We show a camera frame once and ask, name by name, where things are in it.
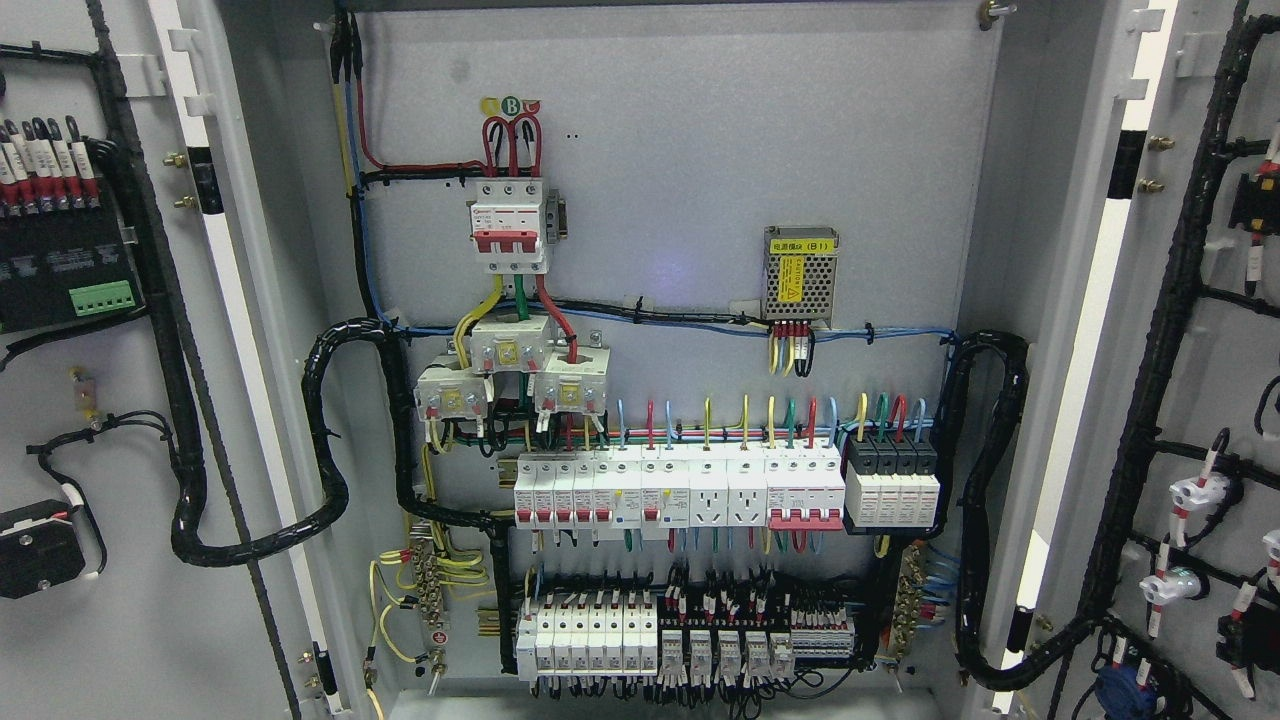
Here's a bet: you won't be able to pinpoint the grey cabinet door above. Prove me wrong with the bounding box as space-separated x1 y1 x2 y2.
986 0 1280 720
3 1 332 719

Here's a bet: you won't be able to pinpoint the white current transformers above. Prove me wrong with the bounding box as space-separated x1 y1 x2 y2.
413 314 611 423

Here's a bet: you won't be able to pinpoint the white socket breaker row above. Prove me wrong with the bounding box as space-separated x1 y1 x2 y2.
513 445 771 541

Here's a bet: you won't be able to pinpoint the metal mesh power supply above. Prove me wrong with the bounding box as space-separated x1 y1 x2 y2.
762 225 838 322

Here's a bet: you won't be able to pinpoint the red main circuit breaker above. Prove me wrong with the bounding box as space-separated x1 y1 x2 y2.
468 178 567 275

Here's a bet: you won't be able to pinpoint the black white surge protector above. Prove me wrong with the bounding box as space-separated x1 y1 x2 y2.
844 434 941 534

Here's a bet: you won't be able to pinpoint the white lower breaker row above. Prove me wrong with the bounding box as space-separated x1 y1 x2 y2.
515 589 659 683

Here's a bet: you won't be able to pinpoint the brass ground terminal bar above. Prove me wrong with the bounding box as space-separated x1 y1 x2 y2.
884 541 925 664

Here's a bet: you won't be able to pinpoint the black digital power meter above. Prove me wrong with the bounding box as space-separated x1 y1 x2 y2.
1 199 142 332

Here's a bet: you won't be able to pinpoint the red handle circuit breaker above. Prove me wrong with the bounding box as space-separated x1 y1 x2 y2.
764 447 845 532

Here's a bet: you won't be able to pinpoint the right black cable loom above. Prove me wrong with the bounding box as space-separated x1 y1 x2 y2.
934 331 1033 691

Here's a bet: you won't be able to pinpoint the black cable loom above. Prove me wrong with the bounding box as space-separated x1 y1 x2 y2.
84 0 516 676
934 331 1033 691

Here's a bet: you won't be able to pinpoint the left black cable loom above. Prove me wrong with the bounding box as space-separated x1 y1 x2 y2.
84 0 516 676

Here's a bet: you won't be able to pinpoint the white rotary selector switch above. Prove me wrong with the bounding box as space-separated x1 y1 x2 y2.
1 498 84 600

